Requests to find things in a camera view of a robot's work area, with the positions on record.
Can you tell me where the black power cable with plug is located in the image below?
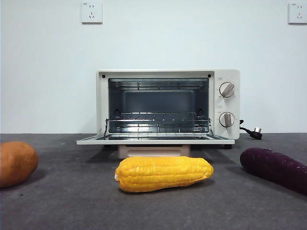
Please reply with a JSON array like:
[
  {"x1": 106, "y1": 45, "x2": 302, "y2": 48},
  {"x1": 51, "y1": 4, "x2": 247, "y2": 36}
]
[{"x1": 238, "y1": 119, "x2": 263, "y2": 139}]

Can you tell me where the orange sweet potato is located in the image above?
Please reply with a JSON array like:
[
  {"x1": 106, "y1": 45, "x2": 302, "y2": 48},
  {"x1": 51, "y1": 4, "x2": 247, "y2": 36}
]
[{"x1": 0, "y1": 141, "x2": 39, "y2": 188}]

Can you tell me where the yellow corn cob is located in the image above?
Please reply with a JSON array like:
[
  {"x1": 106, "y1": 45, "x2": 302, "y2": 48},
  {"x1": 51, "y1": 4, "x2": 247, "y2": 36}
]
[{"x1": 114, "y1": 156, "x2": 214, "y2": 193}]

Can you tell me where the white wall socket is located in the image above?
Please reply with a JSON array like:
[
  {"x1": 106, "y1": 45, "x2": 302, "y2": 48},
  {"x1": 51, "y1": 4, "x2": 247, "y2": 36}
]
[
  {"x1": 81, "y1": 1, "x2": 103, "y2": 24},
  {"x1": 288, "y1": 2, "x2": 307, "y2": 24}
]

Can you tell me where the oven door with beige handle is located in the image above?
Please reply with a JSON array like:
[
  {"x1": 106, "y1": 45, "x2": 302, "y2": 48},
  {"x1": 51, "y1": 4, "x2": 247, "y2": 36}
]
[{"x1": 76, "y1": 133, "x2": 236, "y2": 159}]

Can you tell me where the metal wire oven rack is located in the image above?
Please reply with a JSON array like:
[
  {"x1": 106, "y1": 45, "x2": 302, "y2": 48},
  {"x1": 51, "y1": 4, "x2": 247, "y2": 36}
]
[{"x1": 103, "y1": 111, "x2": 212, "y2": 137}]

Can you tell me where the cream toaster oven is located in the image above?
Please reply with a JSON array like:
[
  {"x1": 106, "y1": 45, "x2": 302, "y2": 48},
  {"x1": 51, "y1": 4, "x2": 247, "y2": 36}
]
[{"x1": 95, "y1": 69, "x2": 240, "y2": 150}]

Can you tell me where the cream oven knob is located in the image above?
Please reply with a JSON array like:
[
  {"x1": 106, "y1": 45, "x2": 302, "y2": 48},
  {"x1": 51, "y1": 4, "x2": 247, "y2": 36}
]
[
  {"x1": 218, "y1": 112, "x2": 236, "y2": 127},
  {"x1": 220, "y1": 82, "x2": 236, "y2": 98}
]

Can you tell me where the purple eggplant with green stem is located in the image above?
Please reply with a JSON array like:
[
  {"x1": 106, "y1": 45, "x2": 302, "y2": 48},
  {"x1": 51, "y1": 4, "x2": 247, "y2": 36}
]
[{"x1": 239, "y1": 147, "x2": 307, "y2": 195}]

